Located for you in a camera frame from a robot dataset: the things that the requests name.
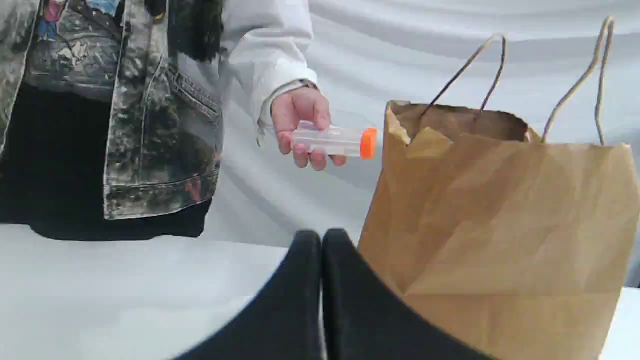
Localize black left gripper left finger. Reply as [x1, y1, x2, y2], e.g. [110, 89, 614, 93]
[180, 230, 323, 360]

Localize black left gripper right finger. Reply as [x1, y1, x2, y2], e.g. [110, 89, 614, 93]
[322, 228, 488, 360]

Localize person's right hand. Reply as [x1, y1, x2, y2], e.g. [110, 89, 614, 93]
[262, 86, 346, 172]

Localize brown paper bag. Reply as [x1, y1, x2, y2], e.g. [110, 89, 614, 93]
[358, 16, 639, 360]

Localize white backdrop cloth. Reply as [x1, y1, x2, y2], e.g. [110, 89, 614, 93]
[205, 0, 639, 247]

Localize clear tube with orange cap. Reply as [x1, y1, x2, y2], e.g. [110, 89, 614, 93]
[291, 121, 378, 159]

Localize person in patterned denim jacket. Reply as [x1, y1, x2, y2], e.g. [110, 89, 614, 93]
[1, 0, 318, 242]

